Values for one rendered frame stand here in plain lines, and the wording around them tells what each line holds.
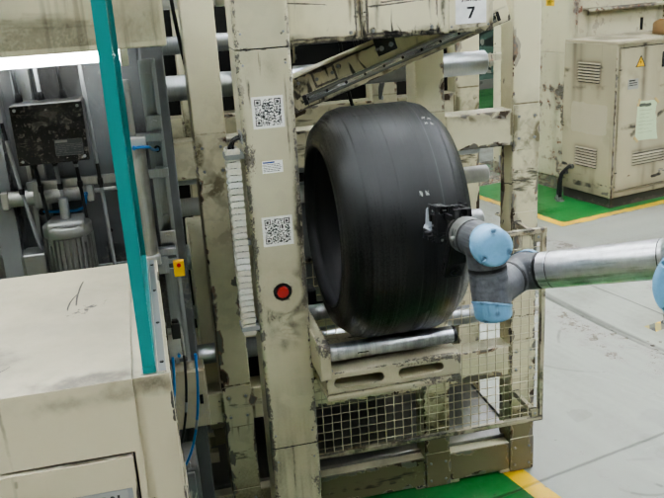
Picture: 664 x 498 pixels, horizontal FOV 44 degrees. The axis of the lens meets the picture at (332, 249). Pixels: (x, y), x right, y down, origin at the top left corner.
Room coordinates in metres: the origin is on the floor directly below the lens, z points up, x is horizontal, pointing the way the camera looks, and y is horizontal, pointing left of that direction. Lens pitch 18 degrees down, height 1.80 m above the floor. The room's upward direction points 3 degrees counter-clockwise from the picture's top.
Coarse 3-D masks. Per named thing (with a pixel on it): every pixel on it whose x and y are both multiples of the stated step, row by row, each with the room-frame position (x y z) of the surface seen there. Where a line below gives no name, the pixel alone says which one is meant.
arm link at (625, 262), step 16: (640, 240) 1.45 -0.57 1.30; (656, 240) 1.42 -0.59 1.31; (512, 256) 1.60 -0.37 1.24; (528, 256) 1.57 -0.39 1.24; (544, 256) 1.54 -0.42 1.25; (560, 256) 1.52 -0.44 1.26; (576, 256) 1.50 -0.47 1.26; (592, 256) 1.47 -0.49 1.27; (608, 256) 1.45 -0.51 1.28; (624, 256) 1.43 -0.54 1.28; (640, 256) 1.41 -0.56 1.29; (656, 256) 1.39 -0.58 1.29; (528, 272) 1.55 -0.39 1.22; (544, 272) 1.52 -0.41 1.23; (560, 272) 1.50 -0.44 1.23; (576, 272) 1.48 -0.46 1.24; (592, 272) 1.46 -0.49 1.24; (608, 272) 1.44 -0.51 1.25; (624, 272) 1.43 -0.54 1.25; (640, 272) 1.41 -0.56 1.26; (528, 288) 1.55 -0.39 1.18; (544, 288) 1.54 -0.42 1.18
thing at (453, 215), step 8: (440, 208) 1.67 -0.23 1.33; (448, 208) 1.70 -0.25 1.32; (456, 208) 1.62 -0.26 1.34; (464, 208) 1.61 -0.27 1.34; (432, 216) 1.70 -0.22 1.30; (440, 216) 1.66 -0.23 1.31; (448, 216) 1.64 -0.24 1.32; (456, 216) 1.61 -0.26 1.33; (432, 224) 1.69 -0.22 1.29; (440, 224) 1.66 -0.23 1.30; (448, 224) 1.65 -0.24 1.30; (432, 232) 1.68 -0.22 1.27; (440, 232) 1.65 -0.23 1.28; (448, 232) 1.60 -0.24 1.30; (432, 240) 1.68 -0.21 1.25; (440, 240) 1.65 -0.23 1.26; (448, 240) 1.60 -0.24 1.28
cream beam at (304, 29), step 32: (288, 0) 2.22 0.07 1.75; (320, 0) 2.24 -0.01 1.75; (352, 0) 2.25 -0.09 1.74; (384, 0) 2.27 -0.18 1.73; (416, 0) 2.29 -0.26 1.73; (448, 0) 2.31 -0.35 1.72; (320, 32) 2.24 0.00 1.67; (352, 32) 2.25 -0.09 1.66; (384, 32) 2.27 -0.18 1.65; (416, 32) 2.29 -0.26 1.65; (448, 32) 2.31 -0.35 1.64
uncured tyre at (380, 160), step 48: (336, 144) 1.93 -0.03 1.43; (384, 144) 1.89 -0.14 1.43; (432, 144) 1.91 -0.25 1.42; (336, 192) 1.87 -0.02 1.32; (384, 192) 1.81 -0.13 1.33; (432, 192) 1.83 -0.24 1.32; (336, 240) 2.32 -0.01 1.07; (384, 240) 1.78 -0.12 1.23; (336, 288) 2.21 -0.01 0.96; (384, 288) 1.78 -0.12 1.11; (432, 288) 1.81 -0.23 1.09
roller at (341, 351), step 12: (384, 336) 1.94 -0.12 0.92; (396, 336) 1.94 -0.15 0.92; (408, 336) 1.94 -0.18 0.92; (420, 336) 1.94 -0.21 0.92; (432, 336) 1.94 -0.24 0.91; (444, 336) 1.95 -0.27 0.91; (456, 336) 1.96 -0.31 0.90; (336, 348) 1.90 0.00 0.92; (348, 348) 1.90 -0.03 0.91; (360, 348) 1.90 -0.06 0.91; (372, 348) 1.91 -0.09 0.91; (384, 348) 1.91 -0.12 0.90; (396, 348) 1.92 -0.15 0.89; (408, 348) 1.93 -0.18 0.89; (336, 360) 1.89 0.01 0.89
